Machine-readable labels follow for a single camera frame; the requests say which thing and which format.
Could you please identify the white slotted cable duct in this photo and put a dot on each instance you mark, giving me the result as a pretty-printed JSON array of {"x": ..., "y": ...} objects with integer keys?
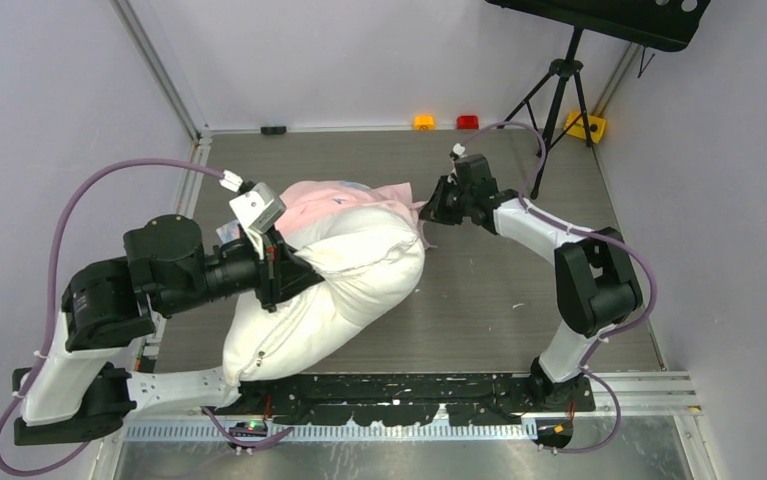
[{"x": 437, "y": 430}]

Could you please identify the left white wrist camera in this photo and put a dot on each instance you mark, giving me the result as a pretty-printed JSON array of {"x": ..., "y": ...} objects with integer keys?
[{"x": 256, "y": 208}]

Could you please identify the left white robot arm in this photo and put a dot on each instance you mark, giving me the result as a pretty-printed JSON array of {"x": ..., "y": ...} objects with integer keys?
[{"x": 79, "y": 395}]

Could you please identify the red block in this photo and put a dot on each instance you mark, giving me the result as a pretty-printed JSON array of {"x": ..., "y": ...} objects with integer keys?
[{"x": 467, "y": 122}]

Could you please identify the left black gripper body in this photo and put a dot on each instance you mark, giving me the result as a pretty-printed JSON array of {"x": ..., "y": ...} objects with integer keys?
[{"x": 229, "y": 272}]

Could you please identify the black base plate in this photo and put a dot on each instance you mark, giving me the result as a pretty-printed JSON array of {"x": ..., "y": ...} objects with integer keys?
[{"x": 465, "y": 399}]

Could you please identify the white pillow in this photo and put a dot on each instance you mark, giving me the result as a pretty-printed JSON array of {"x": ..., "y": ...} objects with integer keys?
[{"x": 370, "y": 259}]

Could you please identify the orange block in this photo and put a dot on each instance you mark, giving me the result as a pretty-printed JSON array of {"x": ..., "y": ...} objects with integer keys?
[{"x": 424, "y": 123}]

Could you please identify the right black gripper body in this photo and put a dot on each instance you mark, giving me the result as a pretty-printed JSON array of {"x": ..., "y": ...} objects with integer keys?
[{"x": 469, "y": 197}]

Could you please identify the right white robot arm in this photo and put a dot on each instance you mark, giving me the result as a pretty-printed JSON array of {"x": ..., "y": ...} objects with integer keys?
[{"x": 596, "y": 284}]

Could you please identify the pink pillowcase with blue print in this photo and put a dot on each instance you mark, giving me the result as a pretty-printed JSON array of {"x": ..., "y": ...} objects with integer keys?
[{"x": 308, "y": 202}]

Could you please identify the yellow block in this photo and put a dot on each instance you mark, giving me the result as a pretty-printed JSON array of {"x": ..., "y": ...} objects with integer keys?
[{"x": 585, "y": 127}]

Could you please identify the black tripod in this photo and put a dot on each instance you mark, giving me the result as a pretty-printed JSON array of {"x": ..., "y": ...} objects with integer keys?
[{"x": 565, "y": 71}]

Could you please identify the black overhead panel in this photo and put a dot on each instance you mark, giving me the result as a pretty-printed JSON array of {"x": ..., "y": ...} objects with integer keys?
[{"x": 668, "y": 26}]

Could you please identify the small black block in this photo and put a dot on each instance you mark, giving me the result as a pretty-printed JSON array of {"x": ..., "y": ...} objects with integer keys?
[{"x": 273, "y": 130}]

